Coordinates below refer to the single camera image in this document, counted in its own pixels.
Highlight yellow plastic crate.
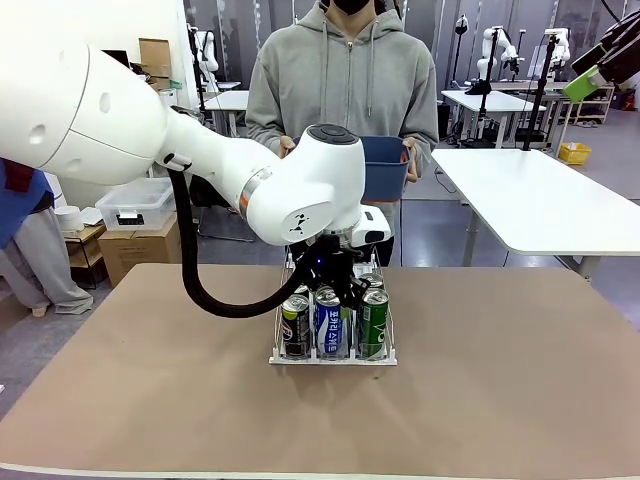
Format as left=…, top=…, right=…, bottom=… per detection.
left=557, top=142, right=593, bottom=167

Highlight blue plastic bin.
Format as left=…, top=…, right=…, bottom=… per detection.
left=359, top=135, right=413, bottom=203

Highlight person's left forearm grey sleeve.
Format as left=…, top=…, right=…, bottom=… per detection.
left=412, top=123, right=441, bottom=172

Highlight red container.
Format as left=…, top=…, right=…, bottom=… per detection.
left=611, top=89, right=637, bottom=113

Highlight wooden background shelf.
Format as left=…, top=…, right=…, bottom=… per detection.
left=569, top=83, right=617, bottom=127

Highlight person in grey hoodie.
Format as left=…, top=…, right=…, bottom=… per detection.
left=244, top=0, right=441, bottom=267

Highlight blue Pocari Sweat can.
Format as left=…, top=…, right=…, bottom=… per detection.
left=314, top=285, right=350, bottom=359

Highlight clear plastic storage box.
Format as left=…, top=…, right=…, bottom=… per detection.
left=94, top=177, right=175, bottom=233

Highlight white wire can dispenser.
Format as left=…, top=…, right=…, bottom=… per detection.
left=268, top=248, right=401, bottom=367

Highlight black tripod stand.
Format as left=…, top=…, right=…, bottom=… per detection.
left=522, top=31, right=560, bottom=152

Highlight white paper rolls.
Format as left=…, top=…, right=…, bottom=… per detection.
left=53, top=205, right=87, bottom=234

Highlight large brown cardboard box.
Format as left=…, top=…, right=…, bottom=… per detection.
left=98, top=213, right=184, bottom=289

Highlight small wooden side rack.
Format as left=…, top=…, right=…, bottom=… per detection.
left=64, top=224, right=109, bottom=292

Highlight black light stand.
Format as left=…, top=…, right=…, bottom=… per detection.
left=451, top=14, right=472, bottom=92

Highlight person's right forearm grey sleeve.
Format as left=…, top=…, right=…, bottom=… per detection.
left=244, top=113, right=287, bottom=157

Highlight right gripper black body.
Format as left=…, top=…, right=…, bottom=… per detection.
left=597, top=10, right=640, bottom=90

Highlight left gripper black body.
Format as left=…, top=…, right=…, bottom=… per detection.
left=306, top=233, right=359, bottom=284

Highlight white background table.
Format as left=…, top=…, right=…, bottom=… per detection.
left=440, top=89, right=548, bottom=147
left=203, top=90, right=251, bottom=137

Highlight large white table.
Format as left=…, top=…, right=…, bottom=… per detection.
left=430, top=148, right=640, bottom=282

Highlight person's left hand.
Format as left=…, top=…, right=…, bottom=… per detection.
left=402, top=138, right=423, bottom=184

